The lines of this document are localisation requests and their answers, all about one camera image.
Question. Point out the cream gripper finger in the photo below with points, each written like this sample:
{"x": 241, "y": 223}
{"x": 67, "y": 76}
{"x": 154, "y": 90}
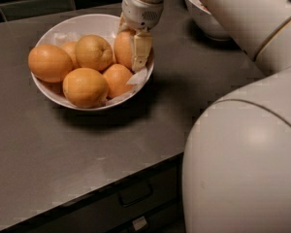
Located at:
{"x": 142, "y": 45}
{"x": 124, "y": 25}

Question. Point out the hidden back orange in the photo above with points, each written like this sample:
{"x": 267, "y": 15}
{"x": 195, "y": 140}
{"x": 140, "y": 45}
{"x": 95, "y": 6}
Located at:
{"x": 69, "y": 47}

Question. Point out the white paper in orange bowl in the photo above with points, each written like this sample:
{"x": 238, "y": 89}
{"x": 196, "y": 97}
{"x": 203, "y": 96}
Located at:
{"x": 104, "y": 74}

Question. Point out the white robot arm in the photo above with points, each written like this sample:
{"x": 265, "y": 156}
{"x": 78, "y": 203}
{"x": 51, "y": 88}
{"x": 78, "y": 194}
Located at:
{"x": 236, "y": 171}

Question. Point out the dark upper drawer front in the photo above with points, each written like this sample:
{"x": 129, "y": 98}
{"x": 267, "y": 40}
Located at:
{"x": 100, "y": 211}

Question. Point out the white bowl with strawberries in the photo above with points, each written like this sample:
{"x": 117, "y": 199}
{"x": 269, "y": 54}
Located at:
{"x": 205, "y": 21}

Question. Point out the black drawer handle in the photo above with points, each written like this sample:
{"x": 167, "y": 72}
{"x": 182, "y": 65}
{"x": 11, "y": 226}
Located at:
{"x": 134, "y": 194}

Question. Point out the white bowl with oranges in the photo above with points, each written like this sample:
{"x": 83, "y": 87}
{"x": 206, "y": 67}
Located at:
{"x": 71, "y": 30}

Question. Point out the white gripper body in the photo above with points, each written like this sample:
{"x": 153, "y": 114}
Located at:
{"x": 140, "y": 15}

